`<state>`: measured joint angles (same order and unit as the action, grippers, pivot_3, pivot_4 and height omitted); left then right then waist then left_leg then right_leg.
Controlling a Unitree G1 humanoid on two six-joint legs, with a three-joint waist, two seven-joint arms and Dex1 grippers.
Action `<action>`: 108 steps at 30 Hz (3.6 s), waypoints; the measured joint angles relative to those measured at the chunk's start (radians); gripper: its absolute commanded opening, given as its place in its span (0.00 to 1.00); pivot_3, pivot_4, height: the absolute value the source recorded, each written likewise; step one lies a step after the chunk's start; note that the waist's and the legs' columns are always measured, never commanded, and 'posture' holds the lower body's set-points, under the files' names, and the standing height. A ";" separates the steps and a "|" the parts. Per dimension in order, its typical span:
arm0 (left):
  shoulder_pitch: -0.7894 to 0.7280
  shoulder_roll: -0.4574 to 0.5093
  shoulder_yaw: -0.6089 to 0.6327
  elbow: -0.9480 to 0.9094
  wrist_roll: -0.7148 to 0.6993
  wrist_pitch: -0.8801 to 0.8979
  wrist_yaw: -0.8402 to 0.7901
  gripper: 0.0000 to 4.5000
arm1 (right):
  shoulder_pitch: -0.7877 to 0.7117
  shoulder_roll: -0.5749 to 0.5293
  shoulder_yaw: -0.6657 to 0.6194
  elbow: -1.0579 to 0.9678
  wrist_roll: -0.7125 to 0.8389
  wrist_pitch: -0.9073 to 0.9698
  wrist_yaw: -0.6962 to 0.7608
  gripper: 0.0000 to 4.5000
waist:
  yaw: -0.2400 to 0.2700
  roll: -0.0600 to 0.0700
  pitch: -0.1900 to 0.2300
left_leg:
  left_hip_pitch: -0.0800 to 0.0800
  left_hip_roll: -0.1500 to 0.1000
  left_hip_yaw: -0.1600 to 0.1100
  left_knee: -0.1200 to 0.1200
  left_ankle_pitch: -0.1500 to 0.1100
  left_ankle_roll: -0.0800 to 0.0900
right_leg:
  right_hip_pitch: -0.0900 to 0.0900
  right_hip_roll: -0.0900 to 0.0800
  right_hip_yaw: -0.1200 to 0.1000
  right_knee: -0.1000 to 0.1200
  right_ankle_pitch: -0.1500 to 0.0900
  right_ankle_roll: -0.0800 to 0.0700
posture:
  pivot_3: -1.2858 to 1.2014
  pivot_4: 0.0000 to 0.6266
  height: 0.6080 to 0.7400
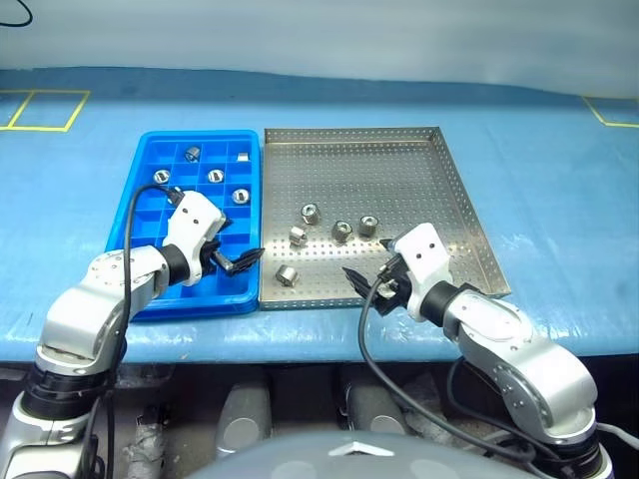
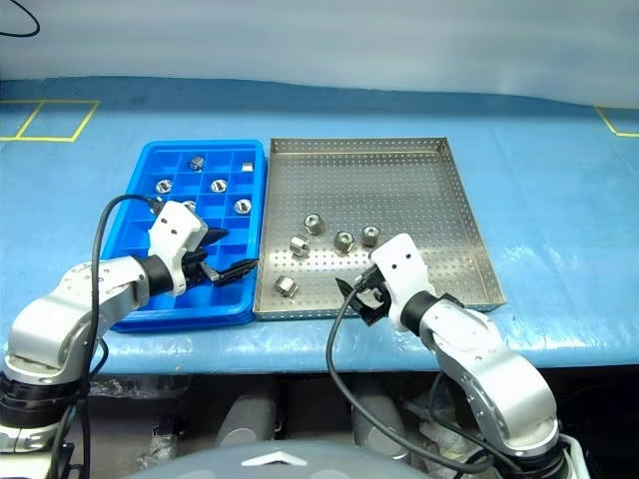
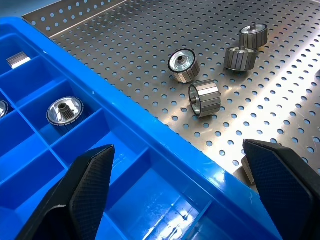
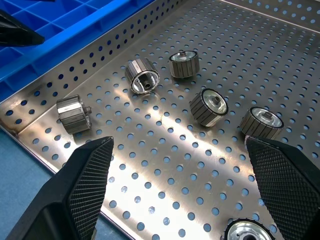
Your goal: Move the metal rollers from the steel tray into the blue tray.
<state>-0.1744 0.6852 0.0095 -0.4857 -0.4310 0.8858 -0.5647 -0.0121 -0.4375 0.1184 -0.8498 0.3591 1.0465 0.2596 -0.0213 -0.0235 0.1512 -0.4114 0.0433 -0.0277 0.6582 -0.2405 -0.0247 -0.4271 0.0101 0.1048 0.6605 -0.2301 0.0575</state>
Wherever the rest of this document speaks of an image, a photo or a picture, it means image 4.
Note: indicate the blue compartment tray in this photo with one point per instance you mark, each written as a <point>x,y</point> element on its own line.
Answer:
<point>62,15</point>

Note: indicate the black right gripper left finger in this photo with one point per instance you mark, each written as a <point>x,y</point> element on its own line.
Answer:
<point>82,180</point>

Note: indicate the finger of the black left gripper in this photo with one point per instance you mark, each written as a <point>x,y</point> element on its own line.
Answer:
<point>17,32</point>

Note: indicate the perforated metal tray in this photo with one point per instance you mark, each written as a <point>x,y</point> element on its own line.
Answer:
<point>175,162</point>

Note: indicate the blue plastic table cover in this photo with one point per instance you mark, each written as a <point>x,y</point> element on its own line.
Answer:
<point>20,187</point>

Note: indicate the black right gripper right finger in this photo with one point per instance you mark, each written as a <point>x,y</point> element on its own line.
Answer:
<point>287,185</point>

